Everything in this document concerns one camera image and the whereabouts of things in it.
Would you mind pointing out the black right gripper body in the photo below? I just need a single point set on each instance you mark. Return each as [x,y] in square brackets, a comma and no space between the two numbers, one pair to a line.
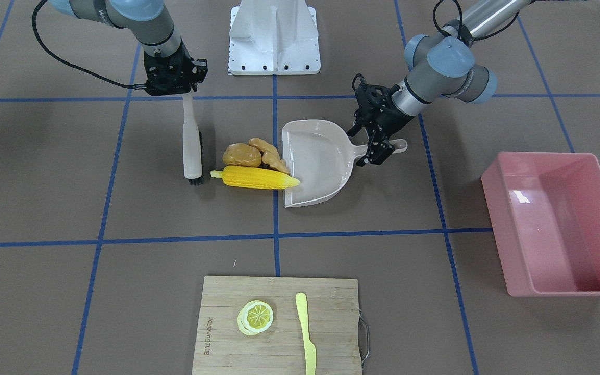
[186,73]

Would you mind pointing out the tan toy ginger root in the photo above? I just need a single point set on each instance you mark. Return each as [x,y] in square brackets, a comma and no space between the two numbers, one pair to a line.
[270,155]

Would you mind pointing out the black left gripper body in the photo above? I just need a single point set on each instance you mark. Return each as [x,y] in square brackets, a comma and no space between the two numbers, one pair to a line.
[389,117]

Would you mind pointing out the yellow toy corn cob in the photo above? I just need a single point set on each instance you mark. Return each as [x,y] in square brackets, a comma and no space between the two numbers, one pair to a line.
[254,178]

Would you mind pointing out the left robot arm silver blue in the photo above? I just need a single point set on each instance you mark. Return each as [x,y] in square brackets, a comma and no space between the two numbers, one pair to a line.
[440,65]

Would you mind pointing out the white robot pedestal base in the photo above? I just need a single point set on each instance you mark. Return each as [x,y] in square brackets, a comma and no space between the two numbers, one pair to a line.
[273,37]

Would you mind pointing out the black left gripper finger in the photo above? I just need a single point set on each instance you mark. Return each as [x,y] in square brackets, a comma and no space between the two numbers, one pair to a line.
[371,134]
[380,149]

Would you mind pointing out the brown toy potato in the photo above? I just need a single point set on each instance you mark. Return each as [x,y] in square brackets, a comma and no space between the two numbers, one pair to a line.
[242,154]

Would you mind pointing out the beige plastic dustpan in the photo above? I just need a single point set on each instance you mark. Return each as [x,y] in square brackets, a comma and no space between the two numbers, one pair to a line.
[320,154]

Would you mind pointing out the wooden cutting board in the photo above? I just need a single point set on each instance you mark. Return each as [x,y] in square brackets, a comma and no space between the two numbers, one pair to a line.
[333,326]

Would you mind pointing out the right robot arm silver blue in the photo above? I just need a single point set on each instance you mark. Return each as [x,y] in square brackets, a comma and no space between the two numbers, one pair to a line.
[150,23]

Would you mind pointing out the yellow plastic knife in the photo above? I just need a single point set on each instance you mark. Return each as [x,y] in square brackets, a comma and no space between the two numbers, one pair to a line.
[309,349]

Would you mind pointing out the pink plastic bin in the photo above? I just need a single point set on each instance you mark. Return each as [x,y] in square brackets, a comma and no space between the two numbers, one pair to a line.
[545,213]

